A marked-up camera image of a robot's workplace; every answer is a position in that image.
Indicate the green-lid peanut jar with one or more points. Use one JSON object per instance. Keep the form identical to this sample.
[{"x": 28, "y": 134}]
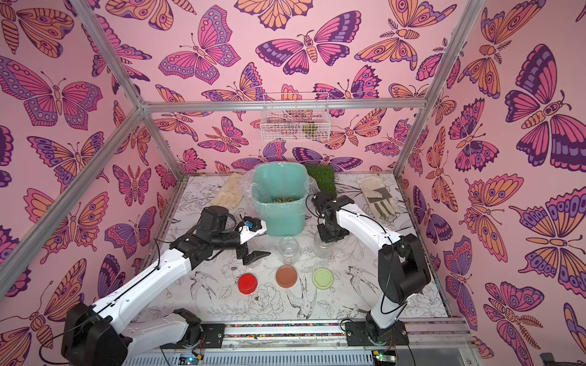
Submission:
[{"x": 323, "y": 250}]

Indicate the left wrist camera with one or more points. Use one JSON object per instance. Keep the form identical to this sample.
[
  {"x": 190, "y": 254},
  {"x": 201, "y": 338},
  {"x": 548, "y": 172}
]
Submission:
[{"x": 251, "y": 227}]

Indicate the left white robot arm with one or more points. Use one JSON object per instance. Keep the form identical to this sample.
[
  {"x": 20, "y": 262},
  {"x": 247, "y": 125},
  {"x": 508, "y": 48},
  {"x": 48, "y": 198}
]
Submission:
[{"x": 102, "y": 333}]

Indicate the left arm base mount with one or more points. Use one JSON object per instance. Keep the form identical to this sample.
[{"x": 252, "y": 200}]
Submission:
[{"x": 197, "y": 334}]

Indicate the red jar lid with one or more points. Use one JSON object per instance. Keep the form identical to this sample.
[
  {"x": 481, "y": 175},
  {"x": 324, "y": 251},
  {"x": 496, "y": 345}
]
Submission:
[{"x": 247, "y": 283}]

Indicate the brown-lid peanut jar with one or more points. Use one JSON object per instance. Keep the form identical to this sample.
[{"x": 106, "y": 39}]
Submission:
[{"x": 288, "y": 250}]

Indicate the pile of dumped peanuts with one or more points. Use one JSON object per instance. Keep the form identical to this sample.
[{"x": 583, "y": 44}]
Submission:
[{"x": 285, "y": 200}]

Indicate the white wire basket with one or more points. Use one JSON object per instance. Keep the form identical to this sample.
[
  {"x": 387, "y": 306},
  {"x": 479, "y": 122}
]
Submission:
[{"x": 296, "y": 117}]

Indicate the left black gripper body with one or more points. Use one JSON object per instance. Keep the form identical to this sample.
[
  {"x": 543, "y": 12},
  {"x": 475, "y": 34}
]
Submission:
[{"x": 243, "y": 251}]

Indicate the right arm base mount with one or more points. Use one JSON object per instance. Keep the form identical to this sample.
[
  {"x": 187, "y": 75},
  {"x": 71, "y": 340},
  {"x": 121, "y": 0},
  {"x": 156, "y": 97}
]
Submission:
[{"x": 368, "y": 334}]

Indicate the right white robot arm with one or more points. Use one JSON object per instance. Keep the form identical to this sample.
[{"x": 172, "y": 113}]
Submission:
[{"x": 402, "y": 267}]

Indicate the green jar lid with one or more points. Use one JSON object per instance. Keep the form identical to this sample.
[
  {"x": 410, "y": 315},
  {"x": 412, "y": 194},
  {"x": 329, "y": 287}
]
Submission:
[{"x": 323, "y": 279}]

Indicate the teal plastic trash bin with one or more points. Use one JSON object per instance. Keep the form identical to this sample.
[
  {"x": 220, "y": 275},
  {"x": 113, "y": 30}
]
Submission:
[{"x": 281, "y": 226}]

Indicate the green artificial grass mat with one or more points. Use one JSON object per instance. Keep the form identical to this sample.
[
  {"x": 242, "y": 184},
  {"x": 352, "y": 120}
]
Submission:
[{"x": 324, "y": 177}]

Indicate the aluminium front rail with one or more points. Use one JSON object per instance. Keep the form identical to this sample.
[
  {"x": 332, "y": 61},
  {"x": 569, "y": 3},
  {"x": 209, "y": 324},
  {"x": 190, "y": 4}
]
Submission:
[{"x": 426, "y": 333}]

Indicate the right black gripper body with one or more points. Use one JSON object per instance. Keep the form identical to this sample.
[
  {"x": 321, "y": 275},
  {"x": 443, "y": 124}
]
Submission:
[{"x": 327, "y": 227}]

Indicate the brown jar lid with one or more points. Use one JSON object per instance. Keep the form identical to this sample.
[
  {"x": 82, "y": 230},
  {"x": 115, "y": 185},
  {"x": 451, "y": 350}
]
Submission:
[{"x": 286, "y": 276}]

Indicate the clear plastic bin liner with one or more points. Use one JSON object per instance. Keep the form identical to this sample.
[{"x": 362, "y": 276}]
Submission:
[{"x": 247, "y": 192}]

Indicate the right beige work glove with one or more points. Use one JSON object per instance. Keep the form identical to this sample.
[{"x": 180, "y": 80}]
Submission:
[{"x": 380, "y": 201}]

